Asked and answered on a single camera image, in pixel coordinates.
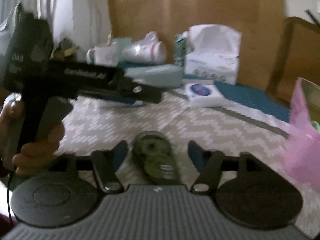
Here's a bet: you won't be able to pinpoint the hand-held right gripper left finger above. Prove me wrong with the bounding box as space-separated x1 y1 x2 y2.
49 140 129 194

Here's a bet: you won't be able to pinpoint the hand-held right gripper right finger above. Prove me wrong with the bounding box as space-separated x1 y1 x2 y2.
187 140 266 194

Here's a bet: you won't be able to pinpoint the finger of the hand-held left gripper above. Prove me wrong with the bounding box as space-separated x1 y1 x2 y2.
112 76 163 104

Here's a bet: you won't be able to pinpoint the green correction tape dispenser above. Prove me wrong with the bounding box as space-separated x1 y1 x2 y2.
131 131 180 185

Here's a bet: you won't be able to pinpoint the white tissue packet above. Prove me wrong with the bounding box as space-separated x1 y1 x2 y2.
184 82 222 109

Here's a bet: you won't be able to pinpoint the pink macaron print tin box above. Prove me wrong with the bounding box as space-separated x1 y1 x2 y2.
284 77 320 191

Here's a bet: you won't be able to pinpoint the person's left hand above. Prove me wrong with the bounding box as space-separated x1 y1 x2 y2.
0 92 66 177

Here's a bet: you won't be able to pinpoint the teal pencil case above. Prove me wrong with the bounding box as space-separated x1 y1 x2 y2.
124 63 183 88

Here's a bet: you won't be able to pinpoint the grey chevron tablecloth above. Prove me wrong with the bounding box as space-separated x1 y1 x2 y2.
51 86 320 233

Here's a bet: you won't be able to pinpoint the white enamel mug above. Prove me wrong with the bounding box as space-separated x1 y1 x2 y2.
86 44 123 66

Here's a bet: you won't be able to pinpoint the plastic wrapped paper cups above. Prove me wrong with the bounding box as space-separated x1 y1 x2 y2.
122 31 167 65

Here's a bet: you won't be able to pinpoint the pale teal box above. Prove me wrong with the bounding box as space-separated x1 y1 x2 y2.
109 37 132 48

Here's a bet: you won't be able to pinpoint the green patterned carton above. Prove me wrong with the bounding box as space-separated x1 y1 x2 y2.
174 33 188 67

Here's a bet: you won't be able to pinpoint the teal mat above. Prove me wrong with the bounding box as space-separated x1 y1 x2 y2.
100 62 292 122

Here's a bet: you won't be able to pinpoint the white tissue box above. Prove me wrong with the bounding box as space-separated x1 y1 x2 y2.
184 24 242 86

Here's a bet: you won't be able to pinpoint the large wood grain board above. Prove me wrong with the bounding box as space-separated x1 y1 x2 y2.
106 0 286 91

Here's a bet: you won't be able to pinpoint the small brown board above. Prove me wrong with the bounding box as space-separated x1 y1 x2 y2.
266 16 320 108

